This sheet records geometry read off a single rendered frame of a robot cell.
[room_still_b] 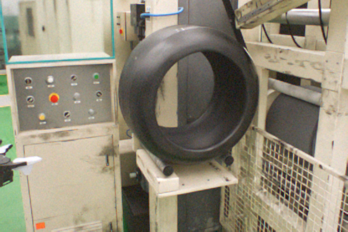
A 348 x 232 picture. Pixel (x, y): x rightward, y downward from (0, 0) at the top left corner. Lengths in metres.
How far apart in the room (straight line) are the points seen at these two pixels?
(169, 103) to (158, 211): 0.60
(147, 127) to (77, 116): 0.76
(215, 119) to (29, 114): 0.98
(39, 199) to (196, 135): 0.96
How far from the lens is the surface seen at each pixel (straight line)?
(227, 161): 1.53
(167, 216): 2.00
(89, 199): 2.15
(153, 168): 1.53
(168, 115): 1.75
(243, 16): 1.68
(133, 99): 1.30
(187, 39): 1.30
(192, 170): 1.66
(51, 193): 2.11
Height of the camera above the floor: 1.53
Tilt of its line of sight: 15 degrees down
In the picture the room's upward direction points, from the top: straight up
